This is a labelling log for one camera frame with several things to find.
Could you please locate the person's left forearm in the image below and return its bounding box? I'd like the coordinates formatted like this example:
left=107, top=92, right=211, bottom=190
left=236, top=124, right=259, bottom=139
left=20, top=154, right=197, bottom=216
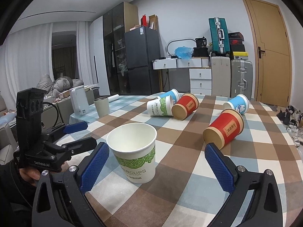
left=0, top=160, right=36, bottom=208

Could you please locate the white water dispenser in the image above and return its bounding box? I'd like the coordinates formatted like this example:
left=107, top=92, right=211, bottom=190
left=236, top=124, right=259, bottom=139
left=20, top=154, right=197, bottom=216
left=70, top=86, right=91, bottom=116

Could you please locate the grey chair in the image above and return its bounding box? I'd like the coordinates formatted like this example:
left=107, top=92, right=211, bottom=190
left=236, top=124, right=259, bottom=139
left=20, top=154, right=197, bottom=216
left=41, top=103, right=59, bottom=129
left=57, top=99, right=72, bottom=125

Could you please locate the white dressing desk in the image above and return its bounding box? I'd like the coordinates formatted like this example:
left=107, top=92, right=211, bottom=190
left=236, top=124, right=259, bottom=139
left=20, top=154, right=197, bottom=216
left=152, top=57, right=210, bottom=93

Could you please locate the pile of grey clothes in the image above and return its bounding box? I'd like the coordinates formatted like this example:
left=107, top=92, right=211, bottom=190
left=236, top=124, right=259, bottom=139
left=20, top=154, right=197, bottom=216
left=37, top=74, right=84, bottom=98

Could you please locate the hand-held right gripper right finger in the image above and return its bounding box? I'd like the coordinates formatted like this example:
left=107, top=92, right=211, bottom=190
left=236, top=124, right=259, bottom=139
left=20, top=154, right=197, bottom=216
left=204, top=143, right=283, bottom=227

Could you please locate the teal suitcase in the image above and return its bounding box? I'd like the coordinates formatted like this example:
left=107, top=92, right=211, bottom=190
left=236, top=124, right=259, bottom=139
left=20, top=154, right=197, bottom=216
left=209, top=17, right=231, bottom=57

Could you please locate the pile of shoes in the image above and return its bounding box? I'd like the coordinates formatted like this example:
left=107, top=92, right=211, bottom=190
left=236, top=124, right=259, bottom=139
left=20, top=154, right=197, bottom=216
left=276, top=104, right=303, bottom=147

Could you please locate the black box with white label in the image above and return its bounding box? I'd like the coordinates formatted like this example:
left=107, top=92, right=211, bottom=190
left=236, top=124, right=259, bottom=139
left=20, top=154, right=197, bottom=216
left=195, top=37, right=208, bottom=48

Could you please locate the silver suitcase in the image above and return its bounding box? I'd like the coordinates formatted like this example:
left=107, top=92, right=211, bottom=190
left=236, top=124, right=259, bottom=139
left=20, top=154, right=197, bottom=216
left=230, top=59, right=253, bottom=101

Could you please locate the yellow black shoe box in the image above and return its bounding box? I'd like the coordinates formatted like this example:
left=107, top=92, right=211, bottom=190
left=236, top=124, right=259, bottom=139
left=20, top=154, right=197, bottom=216
left=230, top=51, right=249, bottom=60

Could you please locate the brown cardboard box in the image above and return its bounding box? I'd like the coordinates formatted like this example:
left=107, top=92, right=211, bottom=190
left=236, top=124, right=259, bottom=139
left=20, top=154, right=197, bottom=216
left=148, top=15, right=159, bottom=31

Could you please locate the grey-green tumbler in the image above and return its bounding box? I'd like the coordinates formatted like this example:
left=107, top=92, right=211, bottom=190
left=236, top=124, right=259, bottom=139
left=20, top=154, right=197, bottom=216
left=94, top=96, right=110, bottom=118

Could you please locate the white suitcase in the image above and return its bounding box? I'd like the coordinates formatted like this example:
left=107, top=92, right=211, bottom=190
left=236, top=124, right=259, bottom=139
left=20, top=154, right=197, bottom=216
left=210, top=56, right=231, bottom=97

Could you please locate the white green-print paper cup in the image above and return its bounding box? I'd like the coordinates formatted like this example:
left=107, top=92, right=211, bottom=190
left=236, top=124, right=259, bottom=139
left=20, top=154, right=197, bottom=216
left=146, top=95, right=175, bottom=117
left=106, top=123, right=158, bottom=184

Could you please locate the person's left hand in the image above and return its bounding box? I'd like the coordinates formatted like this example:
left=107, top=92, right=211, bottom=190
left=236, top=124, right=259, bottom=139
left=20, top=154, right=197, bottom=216
left=19, top=167, right=41, bottom=180

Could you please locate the grey sofa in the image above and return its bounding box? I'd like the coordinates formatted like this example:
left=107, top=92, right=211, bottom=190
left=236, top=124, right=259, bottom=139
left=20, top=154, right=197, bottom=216
left=0, top=96, right=18, bottom=165

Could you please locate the blue plastic bag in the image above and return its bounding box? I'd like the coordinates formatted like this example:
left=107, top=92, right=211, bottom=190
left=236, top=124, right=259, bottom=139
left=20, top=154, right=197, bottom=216
left=174, top=47, right=194, bottom=60

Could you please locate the white drawer cabinet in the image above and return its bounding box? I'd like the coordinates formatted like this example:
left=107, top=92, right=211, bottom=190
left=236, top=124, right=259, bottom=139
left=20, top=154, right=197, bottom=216
left=189, top=68, right=212, bottom=96

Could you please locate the arched metal-frame mirror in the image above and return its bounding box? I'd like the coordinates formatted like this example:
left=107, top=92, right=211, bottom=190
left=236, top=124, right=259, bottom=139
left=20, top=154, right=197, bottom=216
left=166, top=38, right=197, bottom=58

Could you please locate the dark glass-door cabinet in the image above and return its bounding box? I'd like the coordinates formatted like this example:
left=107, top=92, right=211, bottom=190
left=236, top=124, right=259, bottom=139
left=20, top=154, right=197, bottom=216
left=103, top=2, right=139, bottom=95

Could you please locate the red brown-rim paper cup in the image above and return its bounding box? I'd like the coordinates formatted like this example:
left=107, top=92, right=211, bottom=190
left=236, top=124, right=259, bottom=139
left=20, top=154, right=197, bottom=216
left=203, top=109, right=244, bottom=150
left=171, top=93, right=199, bottom=120

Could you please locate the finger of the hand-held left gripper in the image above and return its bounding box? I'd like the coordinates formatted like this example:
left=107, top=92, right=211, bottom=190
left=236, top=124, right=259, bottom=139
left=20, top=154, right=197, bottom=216
left=57, top=121, right=88, bottom=136
left=57, top=137, right=98, bottom=158

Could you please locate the checkered tablecloth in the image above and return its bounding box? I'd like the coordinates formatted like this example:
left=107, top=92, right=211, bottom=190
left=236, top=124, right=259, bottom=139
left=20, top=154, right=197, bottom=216
left=69, top=94, right=303, bottom=227

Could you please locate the wooden door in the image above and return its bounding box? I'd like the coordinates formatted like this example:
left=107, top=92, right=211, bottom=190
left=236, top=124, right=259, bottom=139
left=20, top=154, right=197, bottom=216
left=241, top=0, right=292, bottom=107

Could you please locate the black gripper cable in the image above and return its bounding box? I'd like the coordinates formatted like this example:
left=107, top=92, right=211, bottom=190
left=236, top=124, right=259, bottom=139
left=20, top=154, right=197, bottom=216
left=42, top=102, right=60, bottom=128

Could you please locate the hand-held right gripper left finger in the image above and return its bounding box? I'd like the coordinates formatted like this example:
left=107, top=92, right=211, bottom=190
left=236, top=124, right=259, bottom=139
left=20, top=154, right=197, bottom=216
left=32, top=142, right=110, bottom=227

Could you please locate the black bag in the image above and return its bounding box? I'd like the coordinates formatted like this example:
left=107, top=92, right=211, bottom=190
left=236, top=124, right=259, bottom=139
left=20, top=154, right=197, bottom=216
left=192, top=47, right=209, bottom=58

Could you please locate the brown curtain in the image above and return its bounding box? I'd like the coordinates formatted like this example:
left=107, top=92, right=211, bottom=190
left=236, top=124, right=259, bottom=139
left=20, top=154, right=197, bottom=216
left=52, top=47, right=77, bottom=82

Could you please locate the black refrigerator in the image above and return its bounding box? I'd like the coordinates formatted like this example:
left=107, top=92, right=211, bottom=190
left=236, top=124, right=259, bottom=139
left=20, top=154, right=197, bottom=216
left=124, top=26, right=162, bottom=95

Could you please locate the blue white paper cup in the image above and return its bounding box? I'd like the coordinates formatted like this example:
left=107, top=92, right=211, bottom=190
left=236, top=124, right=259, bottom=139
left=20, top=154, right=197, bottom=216
left=159, top=89, right=181, bottom=105
left=223, top=94, right=250, bottom=114

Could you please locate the white sheer curtain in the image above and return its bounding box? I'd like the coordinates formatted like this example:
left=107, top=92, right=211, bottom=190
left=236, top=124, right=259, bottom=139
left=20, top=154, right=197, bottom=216
left=3, top=25, right=53, bottom=95
left=75, top=21, right=93, bottom=86

